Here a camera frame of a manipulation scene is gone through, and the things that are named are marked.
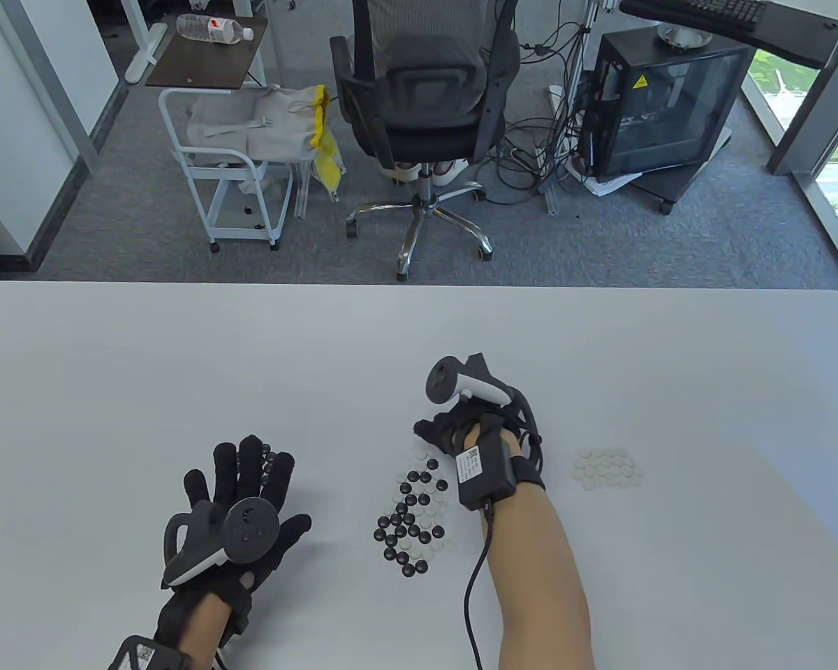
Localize yellow plastic bag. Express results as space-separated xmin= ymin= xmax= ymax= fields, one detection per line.
xmin=310 ymin=85 xmax=346 ymax=203

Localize black mesh office chair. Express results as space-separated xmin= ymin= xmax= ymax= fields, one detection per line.
xmin=329 ymin=0 xmax=522 ymax=282

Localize black boxed wrist camera module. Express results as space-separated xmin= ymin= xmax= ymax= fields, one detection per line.
xmin=454 ymin=441 xmax=547 ymax=512

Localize white bowl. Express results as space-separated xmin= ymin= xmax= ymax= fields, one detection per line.
xmin=656 ymin=21 xmax=713 ymax=51

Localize person's right hand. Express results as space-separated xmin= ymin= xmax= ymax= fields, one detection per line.
xmin=413 ymin=405 xmax=540 ymax=459

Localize black desk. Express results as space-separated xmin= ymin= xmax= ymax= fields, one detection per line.
xmin=618 ymin=0 xmax=838 ymax=69

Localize group of white go stones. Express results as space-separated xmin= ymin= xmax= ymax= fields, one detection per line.
xmin=573 ymin=447 xmax=645 ymax=489

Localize small brown side table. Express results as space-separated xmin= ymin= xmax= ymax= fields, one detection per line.
xmin=145 ymin=14 xmax=270 ymax=90

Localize black keyboard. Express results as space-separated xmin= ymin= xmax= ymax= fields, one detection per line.
xmin=681 ymin=0 xmax=769 ymax=32

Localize white metal cart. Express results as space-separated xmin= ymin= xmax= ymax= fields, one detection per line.
xmin=159 ymin=87 xmax=295 ymax=253

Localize white desk leg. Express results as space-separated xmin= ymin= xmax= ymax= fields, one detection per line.
xmin=122 ymin=0 xmax=170 ymax=86

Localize aluminium profile stand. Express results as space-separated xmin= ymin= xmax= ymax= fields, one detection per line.
xmin=545 ymin=0 xmax=601 ymax=214

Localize pile of mixed go stones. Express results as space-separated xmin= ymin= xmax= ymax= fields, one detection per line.
xmin=374 ymin=450 xmax=456 ymax=579

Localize white papers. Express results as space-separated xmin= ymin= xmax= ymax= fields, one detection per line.
xmin=566 ymin=157 xmax=643 ymax=198

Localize person's left hand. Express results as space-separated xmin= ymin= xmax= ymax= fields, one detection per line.
xmin=159 ymin=435 xmax=313 ymax=646

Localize black white hand controller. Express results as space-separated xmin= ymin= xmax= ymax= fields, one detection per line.
xmin=426 ymin=355 xmax=514 ymax=405
xmin=162 ymin=497 xmax=280 ymax=587

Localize grey fabric bag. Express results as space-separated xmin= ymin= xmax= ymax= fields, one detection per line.
xmin=185 ymin=87 xmax=322 ymax=165

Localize clear plastic water bottle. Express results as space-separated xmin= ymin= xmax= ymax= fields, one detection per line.
xmin=176 ymin=13 xmax=255 ymax=45

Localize black computer tower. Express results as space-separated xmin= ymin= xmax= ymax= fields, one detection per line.
xmin=578 ymin=29 xmax=756 ymax=179

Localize person's right forearm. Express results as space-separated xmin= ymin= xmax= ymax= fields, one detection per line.
xmin=461 ymin=427 xmax=596 ymax=670

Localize black rolling platform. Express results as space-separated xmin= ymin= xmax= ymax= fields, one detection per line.
xmin=628 ymin=126 xmax=734 ymax=216

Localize black framed wrist camera module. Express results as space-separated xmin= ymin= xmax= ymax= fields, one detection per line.
xmin=108 ymin=635 xmax=191 ymax=670

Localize tangle of black cables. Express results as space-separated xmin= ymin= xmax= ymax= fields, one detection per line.
xmin=485 ymin=0 xmax=601 ymax=207

